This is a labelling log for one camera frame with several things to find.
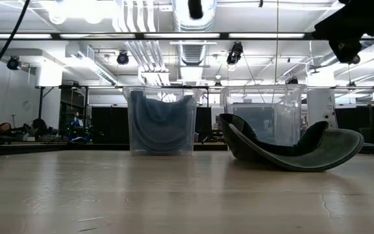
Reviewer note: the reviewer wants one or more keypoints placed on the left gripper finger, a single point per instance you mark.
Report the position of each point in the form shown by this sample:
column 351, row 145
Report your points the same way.
column 195, row 8

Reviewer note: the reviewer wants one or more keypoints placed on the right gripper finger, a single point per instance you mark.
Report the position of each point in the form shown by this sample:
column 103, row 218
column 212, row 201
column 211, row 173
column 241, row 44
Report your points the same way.
column 346, row 50

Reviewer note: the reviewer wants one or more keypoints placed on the green cap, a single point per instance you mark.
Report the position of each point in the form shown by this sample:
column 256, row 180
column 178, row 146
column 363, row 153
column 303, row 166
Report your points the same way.
column 330, row 152

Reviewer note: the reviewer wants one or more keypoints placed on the dark blue jeans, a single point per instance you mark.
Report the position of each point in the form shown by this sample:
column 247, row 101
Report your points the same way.
column 177, row 130

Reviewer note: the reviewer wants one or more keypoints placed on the blue cap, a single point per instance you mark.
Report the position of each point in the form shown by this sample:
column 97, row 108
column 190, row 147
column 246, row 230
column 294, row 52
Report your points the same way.
column 141, row 123

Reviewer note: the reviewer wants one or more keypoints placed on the black ceiling spotlight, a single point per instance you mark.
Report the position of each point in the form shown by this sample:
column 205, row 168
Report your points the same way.
column 357, row 60
column 122, row 58
column 235, row 53
column 13, row 63

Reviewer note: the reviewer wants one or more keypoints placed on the ceiling air vent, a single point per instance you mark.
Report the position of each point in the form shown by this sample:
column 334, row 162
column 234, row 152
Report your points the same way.
column 191, row 53

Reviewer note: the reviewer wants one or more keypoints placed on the thin vertical pole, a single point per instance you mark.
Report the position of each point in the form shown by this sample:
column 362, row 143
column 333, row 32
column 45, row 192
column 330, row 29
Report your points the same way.
column 276, row 61

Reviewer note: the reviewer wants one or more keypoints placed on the clear plastic bin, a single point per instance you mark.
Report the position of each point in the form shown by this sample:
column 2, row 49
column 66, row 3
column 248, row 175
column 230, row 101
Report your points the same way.
column 271, row 100
column 161, row 91

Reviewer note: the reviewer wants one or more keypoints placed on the black partition panel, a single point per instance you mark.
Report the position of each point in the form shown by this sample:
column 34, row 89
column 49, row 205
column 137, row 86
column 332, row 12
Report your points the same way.
column 109, row 125
column 203, row 123

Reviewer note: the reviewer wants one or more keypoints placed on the blue lit machine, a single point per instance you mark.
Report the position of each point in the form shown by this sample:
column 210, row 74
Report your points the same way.
column 76, row 130

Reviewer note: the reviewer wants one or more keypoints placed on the ribbed silver air duct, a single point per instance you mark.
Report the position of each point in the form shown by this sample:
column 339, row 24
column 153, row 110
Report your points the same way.
column 209, row 16

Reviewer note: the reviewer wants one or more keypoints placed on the black overhead frame bar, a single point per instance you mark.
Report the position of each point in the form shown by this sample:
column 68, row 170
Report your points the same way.
column 224, row 35

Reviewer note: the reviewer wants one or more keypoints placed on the white rectangular ceiling duct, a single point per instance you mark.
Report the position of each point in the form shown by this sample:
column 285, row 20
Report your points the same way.
column 93, row 65

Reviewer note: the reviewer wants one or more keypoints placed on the black workbench frame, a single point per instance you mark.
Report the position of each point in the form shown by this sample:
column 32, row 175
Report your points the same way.
column 40, row 104

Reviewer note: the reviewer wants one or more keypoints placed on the black table edge rail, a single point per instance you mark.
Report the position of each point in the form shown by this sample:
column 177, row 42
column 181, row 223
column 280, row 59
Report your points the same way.
column 44, row 150

